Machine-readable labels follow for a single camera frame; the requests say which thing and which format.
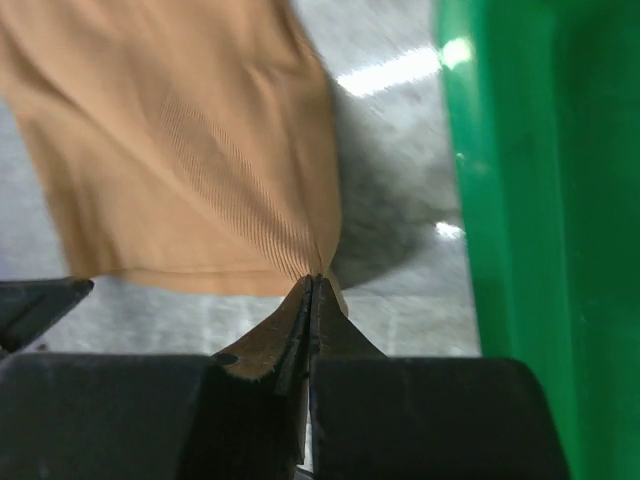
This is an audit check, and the tan tank top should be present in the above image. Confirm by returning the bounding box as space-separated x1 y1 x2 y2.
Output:
1 1 342 296

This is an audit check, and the green plastic bin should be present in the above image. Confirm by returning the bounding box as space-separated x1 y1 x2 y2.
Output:
438 1 639 479

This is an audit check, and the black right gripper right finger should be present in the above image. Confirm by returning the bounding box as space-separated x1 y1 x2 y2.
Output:
310 277 570 479

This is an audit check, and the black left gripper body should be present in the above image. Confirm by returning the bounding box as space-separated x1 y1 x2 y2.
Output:
1 278 94 355

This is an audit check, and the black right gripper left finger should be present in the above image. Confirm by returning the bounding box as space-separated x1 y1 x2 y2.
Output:
1 278 311 479

